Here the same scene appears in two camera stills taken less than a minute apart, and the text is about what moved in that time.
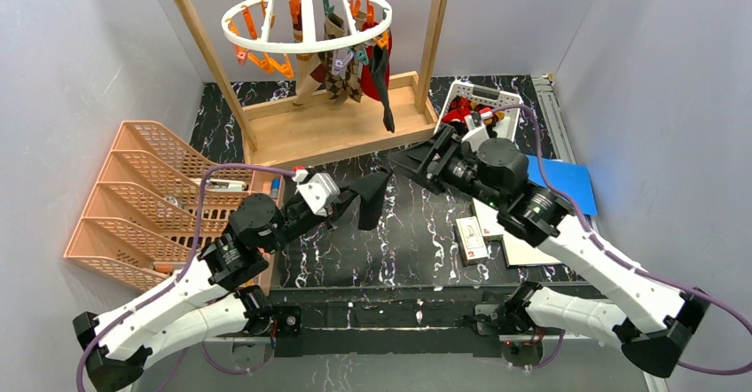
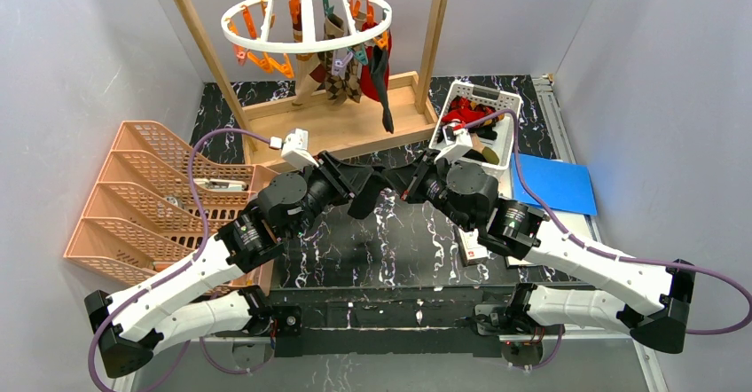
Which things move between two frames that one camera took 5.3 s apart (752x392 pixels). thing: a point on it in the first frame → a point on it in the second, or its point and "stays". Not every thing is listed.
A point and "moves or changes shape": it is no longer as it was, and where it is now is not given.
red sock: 370,83 stays
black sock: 372,192 moves or changes shape
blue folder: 572,180 stays
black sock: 379,66 stays
